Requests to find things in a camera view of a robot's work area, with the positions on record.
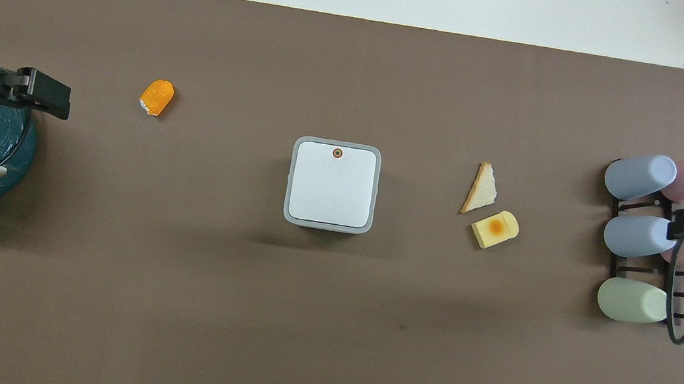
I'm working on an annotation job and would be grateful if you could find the white square bin grey rim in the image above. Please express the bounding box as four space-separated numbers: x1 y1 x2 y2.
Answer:
281 134 385 237

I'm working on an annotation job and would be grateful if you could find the orange food piece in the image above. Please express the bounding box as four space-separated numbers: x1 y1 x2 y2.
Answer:
137 77 177 120

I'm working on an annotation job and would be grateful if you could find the triangular bread slice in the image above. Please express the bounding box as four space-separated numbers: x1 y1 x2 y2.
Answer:
459 159 503 219

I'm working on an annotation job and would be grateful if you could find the yellow cheese piece orange spot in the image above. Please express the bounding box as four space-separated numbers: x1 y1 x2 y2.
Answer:
468 206 522 254

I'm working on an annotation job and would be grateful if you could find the blue cup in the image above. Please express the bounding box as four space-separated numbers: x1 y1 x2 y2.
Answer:
601 148 679 208
600 209 681 265

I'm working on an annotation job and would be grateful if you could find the green cup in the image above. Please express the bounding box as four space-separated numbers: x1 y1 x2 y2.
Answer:
594 274 673 328

